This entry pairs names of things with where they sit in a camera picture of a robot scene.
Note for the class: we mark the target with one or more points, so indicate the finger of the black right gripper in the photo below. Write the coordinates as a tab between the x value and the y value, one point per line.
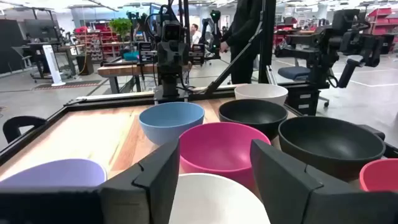
198	53
145	52

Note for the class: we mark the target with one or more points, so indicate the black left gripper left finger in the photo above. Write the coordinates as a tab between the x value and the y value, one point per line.
146	186

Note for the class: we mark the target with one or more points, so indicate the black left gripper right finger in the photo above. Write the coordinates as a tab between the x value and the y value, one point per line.
280	186

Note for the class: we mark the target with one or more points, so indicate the blue bowl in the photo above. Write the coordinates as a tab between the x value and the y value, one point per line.
168	121

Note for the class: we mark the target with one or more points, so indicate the black bowl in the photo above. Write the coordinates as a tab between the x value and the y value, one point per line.
329	146
253	113

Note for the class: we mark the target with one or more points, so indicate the white bowl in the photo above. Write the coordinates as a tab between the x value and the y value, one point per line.
261	91
214	202

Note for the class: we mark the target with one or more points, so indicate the lilac bowl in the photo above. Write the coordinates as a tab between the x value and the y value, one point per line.
56	174

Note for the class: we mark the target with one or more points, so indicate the coral red bowl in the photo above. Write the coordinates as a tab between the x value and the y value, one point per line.
381	175

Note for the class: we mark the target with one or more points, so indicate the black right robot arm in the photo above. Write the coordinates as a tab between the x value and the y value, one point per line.
170	85

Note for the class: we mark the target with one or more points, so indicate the teal bin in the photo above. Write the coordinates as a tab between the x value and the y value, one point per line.
130	56

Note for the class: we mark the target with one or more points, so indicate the person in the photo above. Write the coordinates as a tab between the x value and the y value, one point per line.
196	34
245	25

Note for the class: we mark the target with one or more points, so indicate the background robot with green light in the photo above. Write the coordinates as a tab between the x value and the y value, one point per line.
214	37

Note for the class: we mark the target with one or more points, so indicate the person's hand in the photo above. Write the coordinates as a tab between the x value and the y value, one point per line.
224	46

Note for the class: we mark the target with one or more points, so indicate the wooden background table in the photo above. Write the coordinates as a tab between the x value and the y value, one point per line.
124	70

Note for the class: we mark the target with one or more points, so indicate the green potted plant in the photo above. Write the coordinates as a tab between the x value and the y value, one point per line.
121	26

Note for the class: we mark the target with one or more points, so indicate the red parts shelf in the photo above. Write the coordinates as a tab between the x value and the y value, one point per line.
107	37
381	21

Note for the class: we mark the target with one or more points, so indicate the dark trash bin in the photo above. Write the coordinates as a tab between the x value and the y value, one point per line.
84	63

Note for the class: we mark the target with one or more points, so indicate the magenta pink bowl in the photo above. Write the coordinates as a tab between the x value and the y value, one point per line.
220	149

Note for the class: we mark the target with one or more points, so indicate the black drawer unit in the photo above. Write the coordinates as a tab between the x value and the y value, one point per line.
303	101

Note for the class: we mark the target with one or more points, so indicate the blue office chair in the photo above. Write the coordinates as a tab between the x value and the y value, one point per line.
293	73

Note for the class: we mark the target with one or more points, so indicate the black background monitor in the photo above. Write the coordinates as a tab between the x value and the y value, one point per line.
40	28

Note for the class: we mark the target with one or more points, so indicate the black background desk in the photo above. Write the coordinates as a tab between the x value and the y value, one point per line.
37	51

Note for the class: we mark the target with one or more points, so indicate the black background robot station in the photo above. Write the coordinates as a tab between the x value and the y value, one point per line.
323	46

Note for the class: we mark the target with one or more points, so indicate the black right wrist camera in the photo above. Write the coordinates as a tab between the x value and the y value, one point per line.
172	31

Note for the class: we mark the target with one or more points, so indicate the black diagonal frame strut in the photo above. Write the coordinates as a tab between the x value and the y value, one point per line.
230	67

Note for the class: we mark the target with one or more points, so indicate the black frame upright post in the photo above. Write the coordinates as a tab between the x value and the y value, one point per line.
186	18
267	46

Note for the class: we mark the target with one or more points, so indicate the black aluminium table frame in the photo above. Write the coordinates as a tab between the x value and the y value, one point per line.
109	103

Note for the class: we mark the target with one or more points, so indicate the black frame bracket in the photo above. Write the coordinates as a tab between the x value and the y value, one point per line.
12	124

